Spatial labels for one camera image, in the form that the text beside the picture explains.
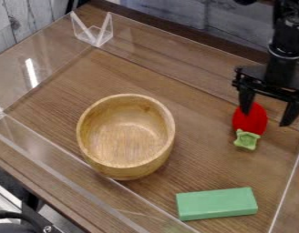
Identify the green rectangular block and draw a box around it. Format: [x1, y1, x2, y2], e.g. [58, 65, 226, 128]
[176, 187, 258, 221]

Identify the clear acrylic corner bracket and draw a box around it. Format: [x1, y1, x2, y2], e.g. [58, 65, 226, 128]
[71, 12, 114, 47]

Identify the wooden bowl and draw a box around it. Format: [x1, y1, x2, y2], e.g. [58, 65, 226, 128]
[77, 94, 177, 180]

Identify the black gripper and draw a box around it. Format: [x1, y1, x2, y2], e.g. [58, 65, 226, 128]
[233, 65, 299, 127]

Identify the black metal clamp bracket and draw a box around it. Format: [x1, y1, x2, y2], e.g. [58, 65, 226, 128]
[20, 203, 63, 233]

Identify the red plush strawberry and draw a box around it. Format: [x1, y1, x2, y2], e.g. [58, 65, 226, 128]
[233, 102, 268, 150]

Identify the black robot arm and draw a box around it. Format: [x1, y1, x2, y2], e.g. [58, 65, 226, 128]
[233, 0, 299, 127]

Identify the black cable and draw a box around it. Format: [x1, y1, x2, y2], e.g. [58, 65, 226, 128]
[0, 210, 35, 233]

